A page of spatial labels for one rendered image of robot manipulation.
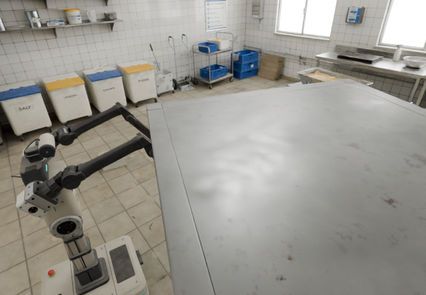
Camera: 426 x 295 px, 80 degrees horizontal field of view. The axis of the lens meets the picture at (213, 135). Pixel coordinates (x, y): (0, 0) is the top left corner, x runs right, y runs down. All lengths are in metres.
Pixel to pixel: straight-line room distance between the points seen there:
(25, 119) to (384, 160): 4.76
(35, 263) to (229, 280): 2.71
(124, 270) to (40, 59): 4.02
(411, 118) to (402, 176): 0.18
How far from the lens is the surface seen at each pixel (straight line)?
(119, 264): 2.23
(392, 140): 0.45
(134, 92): 5.18
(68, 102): 4.88
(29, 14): 5.03
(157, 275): 2.42
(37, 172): 1.51
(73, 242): 1.90
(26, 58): 5.32
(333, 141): 0.41
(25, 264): 2.94
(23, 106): 4.81
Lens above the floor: 2.02
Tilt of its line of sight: 30 degrees down
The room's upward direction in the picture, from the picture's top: 2 degrees counter-clockwise
